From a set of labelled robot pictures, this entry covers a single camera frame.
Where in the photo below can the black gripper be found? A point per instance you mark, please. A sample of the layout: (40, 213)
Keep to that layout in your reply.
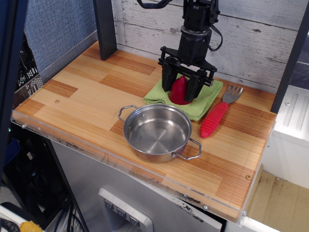
(188, 60)

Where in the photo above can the red egg-shaped ball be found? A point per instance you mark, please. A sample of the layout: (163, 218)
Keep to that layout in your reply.
(178, 91)

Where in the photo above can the small steel pot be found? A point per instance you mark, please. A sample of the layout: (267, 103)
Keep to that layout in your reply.
(157, 133)

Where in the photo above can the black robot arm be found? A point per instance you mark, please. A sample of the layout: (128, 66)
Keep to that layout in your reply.
(200, 15)

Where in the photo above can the green folded cloth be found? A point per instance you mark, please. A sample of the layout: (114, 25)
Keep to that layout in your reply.
(194, 110)

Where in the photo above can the clear acrylic table guard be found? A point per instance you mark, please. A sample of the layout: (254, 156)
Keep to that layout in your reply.
(78, 110)

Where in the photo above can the white ribbed appliance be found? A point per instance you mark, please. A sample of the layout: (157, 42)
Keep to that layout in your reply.
(286, 154)

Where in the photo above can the stainless steel cabinet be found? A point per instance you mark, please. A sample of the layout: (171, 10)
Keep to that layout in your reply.
(125, 191)

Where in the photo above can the silver dispenser panel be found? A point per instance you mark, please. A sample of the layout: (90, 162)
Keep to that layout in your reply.
(124, 212)

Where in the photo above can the black plastic crate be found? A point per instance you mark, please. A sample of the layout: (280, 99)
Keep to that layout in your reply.
(27, 65)

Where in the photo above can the yellow object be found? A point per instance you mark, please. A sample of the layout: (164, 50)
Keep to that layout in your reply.
(30, 226)

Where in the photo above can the fork with red handle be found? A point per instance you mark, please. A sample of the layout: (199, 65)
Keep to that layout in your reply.
(214, 117)

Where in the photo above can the dark grey left post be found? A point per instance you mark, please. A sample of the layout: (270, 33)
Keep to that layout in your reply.
(105, 28)

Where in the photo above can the dark grey post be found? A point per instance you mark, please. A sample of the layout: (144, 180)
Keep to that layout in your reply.
(105, 28)
(292, 61)

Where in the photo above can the dark grey right post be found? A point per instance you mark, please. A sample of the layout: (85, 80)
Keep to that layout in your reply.
(292, 61)

